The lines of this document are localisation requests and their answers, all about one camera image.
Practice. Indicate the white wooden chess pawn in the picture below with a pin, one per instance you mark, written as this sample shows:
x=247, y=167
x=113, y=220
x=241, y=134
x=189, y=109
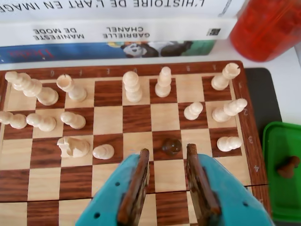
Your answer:
x=14, y=120
x=42, y=122
x=73, y=120
x=103, y=151
x=192, y=111
x=228, y=143

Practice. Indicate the dark brown chess piece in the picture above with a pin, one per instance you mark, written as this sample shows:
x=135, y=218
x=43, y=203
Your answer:
x=288, y=168
x=171, y=147

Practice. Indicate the white Gabrielle Chanel book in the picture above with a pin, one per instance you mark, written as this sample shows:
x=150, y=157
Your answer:
x=178, y=30

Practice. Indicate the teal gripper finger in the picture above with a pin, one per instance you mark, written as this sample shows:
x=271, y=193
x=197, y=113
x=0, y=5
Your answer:
x=230, y=200
x=113, y=195

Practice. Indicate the wooden chessboard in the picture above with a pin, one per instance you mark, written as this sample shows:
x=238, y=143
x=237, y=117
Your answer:
x=164, y=117

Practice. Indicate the red transparent measuring cup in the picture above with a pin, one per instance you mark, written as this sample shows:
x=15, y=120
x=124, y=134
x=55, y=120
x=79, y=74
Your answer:
x=261, y=30

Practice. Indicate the blue panda book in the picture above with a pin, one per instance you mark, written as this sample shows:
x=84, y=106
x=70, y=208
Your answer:
x=70, y=53

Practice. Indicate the green plastic lid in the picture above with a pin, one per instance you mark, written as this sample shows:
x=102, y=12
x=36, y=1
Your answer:
x=282, y=195

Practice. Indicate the white wooden chess knight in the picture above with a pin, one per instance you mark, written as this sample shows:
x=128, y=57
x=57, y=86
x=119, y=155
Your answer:
x=75, y=147

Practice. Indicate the white wooden chess rook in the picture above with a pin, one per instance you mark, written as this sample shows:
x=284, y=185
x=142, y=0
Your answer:
x=223, y=78
x=71, y=89

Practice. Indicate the white pawn right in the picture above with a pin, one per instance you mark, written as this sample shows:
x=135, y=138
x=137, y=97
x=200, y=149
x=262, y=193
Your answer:
x=132, y=87

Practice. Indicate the white wooden chess king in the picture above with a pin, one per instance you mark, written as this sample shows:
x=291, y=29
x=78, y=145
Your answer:
x=33, y=88

